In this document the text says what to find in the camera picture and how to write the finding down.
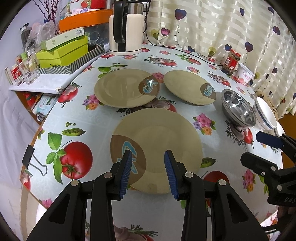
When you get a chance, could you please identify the white bowl blue rim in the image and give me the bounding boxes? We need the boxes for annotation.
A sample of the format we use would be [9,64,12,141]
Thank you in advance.
[252,97,277,131]

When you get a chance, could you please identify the stainless steel bowl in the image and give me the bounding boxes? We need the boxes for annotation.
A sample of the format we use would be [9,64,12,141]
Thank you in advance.
[221,89,256,128]

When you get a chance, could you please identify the beige plate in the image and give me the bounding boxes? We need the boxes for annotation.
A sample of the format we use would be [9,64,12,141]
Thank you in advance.
[110,108,203,194]
[164,70,216,105]
[94,69,160,108]

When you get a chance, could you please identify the person's right hand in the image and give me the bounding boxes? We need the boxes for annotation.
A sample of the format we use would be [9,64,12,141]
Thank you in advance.
[277,206,296,219]

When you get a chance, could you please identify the black binder clip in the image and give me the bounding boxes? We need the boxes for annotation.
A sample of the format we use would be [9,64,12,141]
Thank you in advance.
[22,145,48,177]

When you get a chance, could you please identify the white yogurt tub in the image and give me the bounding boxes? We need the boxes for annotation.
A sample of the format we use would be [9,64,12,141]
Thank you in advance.
[236,63,255,85]

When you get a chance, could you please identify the red lid sauce jar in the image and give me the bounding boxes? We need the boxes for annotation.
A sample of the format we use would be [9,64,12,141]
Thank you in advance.
[222,49,241,76]

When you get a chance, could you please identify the heart pattern curtain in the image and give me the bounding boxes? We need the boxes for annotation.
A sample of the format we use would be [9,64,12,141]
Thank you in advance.
[147,1,295,116]

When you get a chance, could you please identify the floral fruit tablecloth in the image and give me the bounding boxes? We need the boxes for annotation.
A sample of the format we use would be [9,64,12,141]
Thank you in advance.
[21,45,282,240]

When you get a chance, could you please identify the striped black white tray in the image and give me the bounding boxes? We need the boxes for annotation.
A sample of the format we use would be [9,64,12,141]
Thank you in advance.
[38,44,105,74]

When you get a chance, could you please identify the clear glass mug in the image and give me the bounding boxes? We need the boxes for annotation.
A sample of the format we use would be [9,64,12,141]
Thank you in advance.
[18,54,40,85]

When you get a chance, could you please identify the lime green box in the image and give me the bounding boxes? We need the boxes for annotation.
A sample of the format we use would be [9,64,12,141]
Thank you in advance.
[36,36,88,68]

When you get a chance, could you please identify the white flat box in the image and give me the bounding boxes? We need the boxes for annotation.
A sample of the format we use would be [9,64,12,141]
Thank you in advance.
[41,27,84,51]

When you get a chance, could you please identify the dark lid spice jar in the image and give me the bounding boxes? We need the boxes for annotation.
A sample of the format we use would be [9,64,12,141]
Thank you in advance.
[20,23,32,49]

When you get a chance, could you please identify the white electric kettle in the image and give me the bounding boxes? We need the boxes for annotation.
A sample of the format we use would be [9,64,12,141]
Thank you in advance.
[109,1,144,56]

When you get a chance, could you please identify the orange box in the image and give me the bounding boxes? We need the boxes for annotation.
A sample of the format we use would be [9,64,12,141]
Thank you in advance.
[58,9,112,32]

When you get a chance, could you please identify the purple dried flower branches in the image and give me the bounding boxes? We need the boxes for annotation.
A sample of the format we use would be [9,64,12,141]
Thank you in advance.
[32,0,59,22]

